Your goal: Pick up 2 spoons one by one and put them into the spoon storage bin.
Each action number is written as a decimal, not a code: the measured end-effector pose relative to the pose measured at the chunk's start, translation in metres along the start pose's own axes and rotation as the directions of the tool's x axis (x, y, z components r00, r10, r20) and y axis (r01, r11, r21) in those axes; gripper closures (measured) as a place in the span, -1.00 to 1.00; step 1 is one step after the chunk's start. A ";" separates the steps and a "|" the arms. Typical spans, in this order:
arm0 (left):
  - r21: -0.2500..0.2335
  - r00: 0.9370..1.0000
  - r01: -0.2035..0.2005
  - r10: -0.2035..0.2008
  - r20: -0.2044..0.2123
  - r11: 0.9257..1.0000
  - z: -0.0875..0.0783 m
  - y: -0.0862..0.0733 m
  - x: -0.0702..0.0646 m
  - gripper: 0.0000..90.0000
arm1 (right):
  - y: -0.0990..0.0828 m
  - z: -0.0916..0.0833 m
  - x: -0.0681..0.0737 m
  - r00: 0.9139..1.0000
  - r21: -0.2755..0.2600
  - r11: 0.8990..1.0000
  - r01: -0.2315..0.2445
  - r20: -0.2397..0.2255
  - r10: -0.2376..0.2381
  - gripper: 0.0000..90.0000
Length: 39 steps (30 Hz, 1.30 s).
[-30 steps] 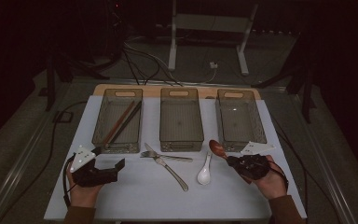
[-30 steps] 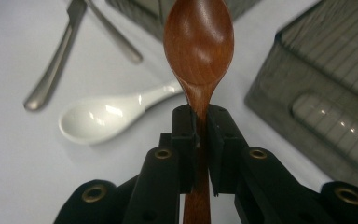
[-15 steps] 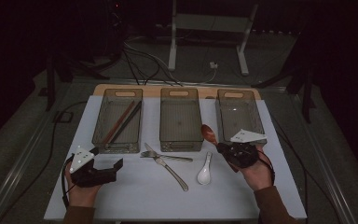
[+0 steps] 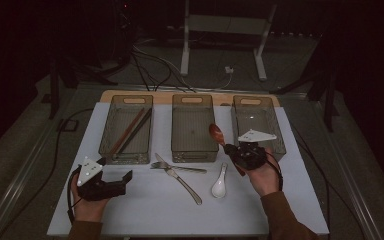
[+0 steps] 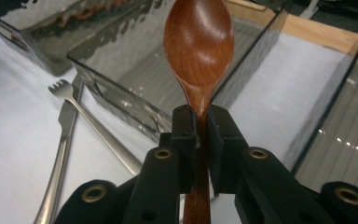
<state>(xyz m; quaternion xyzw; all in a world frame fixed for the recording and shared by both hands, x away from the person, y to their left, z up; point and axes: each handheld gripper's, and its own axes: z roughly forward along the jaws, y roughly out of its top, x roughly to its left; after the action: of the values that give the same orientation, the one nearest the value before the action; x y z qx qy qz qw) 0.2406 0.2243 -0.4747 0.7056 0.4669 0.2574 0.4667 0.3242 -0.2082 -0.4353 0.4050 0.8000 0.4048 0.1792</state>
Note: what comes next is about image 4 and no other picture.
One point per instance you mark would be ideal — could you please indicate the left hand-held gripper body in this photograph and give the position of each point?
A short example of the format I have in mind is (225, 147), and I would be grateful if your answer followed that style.
(96, 191)

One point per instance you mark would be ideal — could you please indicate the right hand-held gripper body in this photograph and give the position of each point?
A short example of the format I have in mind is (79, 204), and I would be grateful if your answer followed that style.
(250, 156)

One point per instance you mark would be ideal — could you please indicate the brown wooden spoon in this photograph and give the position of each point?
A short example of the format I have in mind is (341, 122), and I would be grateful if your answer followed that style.
(216, 132)

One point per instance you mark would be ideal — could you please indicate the white ceramic spoon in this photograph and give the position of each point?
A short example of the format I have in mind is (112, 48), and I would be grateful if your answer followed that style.
(218, 190)

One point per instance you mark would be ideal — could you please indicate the clear grey plastic bin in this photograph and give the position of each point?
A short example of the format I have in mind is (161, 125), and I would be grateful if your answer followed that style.
(113, 126)
(256, 113)
(191, 133)

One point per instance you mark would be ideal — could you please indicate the metal fork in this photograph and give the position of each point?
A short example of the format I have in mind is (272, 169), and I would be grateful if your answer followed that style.
(193, 169)

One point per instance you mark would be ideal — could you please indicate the person's left hand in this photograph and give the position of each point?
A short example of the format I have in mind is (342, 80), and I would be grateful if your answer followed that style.
(88, 210)

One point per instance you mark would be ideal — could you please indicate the person's right hand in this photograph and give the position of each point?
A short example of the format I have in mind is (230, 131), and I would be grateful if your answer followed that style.
(263, 181)

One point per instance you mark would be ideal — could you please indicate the white table mat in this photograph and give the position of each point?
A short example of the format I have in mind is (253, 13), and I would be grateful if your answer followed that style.
(166, 213)

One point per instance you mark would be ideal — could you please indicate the metal table knife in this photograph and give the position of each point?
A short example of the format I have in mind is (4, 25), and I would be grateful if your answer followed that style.
(190, 191)

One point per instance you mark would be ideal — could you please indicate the white plug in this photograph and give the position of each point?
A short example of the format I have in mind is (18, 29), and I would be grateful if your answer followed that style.
(229, 69)

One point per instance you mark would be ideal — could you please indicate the black stand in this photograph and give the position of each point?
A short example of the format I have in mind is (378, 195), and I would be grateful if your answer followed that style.
(329, 106)
(54, 93)

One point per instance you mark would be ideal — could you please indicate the white metal stand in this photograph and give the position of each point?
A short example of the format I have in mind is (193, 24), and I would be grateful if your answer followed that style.
(184, 50)

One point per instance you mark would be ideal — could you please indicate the black rectangular frame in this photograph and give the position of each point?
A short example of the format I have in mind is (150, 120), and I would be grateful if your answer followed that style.
(60, 126)

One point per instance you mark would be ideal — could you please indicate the metal floor rail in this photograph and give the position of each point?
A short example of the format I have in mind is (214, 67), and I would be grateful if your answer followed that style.
(15, 185)
(356, 186)

